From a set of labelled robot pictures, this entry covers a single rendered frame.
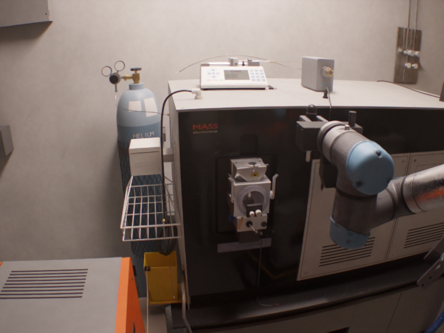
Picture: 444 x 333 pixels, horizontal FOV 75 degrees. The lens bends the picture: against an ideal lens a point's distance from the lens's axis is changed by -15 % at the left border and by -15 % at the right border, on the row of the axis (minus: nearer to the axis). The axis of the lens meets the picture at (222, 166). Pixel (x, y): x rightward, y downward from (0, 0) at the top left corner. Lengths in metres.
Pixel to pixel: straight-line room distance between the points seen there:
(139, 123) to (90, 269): 1.01
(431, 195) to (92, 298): 0.68
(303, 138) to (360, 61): 1.80
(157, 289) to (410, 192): 0.87
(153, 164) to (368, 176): 0.88
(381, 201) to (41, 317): 0.69
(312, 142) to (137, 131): 1.16
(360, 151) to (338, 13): 1.85
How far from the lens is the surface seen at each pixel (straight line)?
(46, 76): 2.13
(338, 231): 0.60
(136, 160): 1.25
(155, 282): 1.17
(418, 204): 0.64
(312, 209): 1.11
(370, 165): 0.52
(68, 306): 0.74
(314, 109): 0.80
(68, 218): 2.39
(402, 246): 1.47
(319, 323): 1.39
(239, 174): 0.90
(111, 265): 0.83
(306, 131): 0.66
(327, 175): 0.67
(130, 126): 1.69
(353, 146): 0.55
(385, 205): 0.63
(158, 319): 1.26
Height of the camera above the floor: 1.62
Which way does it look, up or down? 21 degrees down
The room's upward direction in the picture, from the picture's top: straight up
